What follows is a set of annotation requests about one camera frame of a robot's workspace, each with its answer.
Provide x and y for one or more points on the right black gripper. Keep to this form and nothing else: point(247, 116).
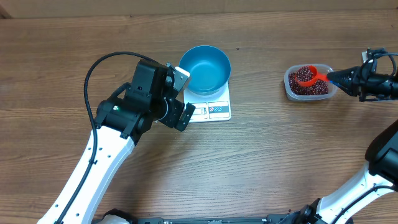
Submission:
point(359, 82)

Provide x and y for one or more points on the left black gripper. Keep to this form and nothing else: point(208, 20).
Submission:
point(177, 108)

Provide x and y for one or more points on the red scoop with blue handle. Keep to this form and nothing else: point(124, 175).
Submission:
point(306, 81)

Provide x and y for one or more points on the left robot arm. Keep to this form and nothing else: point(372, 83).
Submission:
point(120, 122)

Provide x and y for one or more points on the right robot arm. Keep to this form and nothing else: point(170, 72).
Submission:
point(379, 174)

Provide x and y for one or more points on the white digital kitchen scale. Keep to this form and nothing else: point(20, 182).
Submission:
point(209, 108)

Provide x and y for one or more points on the blue metal bowl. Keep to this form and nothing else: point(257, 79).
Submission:
point(209, 67)

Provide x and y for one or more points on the red beans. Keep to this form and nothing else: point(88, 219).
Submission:
point(320, 88)

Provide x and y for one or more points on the clear plastic food container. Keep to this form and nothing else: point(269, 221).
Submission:
point(332, 89)

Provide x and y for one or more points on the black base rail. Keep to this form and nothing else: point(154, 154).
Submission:
point(270, 219)

